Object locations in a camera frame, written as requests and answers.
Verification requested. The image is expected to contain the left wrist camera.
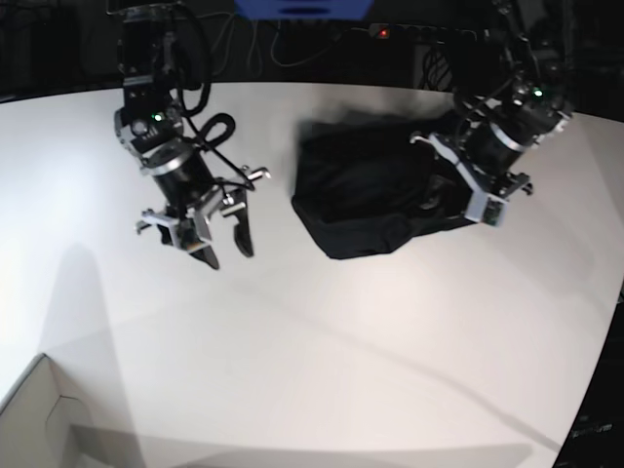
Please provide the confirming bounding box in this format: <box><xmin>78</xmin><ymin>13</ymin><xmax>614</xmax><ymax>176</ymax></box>
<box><xmin>464</xmin><ymin>191</ymin><xmax>508</xmax><ymax>227</ymax></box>

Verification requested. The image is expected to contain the blue box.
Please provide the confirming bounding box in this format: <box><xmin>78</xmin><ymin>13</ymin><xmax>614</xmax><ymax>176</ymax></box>
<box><xmin>235</xmin><ymin>0</ymin><xmax>373</xmax><ymax>20</ymax></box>

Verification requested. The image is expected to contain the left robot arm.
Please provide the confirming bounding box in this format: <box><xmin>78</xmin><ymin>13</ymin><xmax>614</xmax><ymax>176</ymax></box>
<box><xmin>409</xmin><ymin>1</ymin><xmax>572</xmax><ymax>226</ymax></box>

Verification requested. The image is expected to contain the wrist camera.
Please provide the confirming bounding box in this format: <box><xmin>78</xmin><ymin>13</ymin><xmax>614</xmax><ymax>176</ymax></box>
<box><xmin>170</xmin><ymin>219</ymin><xmax>211</xmax><ymax>254</ymax></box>
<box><xmin>464</xmin><ymin>191</ymin><xmax>508</xmax><ymax>227</ymax></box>

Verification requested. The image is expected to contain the grey looped cable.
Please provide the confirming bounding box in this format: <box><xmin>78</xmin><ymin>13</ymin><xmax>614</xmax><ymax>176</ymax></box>
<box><xmin>204</xmin><ymin>14</ymin><xmax>342</xmax><ymax>69</ymax></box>

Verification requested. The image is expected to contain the white cardboard box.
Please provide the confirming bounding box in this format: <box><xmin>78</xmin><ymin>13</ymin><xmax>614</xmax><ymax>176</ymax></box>
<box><xmin>1</xmin><ymin>354</ymin><xmax>89</xmax><ymax>467</ymax></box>

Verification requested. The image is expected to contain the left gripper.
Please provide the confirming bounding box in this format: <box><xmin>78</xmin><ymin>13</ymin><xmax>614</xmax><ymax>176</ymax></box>
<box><xmin>409</xmin><ymin>132</ymin><xmax>533</xmax><ymax>203</ymax></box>

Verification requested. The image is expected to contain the black t-shirt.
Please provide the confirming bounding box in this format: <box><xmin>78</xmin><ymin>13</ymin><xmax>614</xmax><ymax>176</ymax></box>
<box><xmin>291</xmin><ymin>110</ymin><xmax>470</xmax><ymax>259</ymax></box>

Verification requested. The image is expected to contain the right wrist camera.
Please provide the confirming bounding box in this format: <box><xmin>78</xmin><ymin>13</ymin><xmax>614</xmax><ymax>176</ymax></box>
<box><xmin>170</xmin><ymin>219</ymin><xmax>211</xmax><ymax>254</ymax></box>

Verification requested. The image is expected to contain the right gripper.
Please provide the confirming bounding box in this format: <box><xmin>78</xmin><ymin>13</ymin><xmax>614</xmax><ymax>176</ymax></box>
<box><xmin>135</xmin><ymin>166</ymin><xmax>271</xmax><ymax>270</ymax></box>

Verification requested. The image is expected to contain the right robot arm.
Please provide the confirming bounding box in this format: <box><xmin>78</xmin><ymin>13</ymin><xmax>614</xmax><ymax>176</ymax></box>
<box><xmin>108</xmin><ymin>1</ymin><xmax>270</xmax><ymax>270</ymax></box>

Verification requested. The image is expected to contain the black power strip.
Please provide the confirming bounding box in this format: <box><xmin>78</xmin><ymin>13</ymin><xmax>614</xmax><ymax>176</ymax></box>
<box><xmin>367</xmin><ymin>22</ymin><xmax>480</xmax><ymax>45</ymax></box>

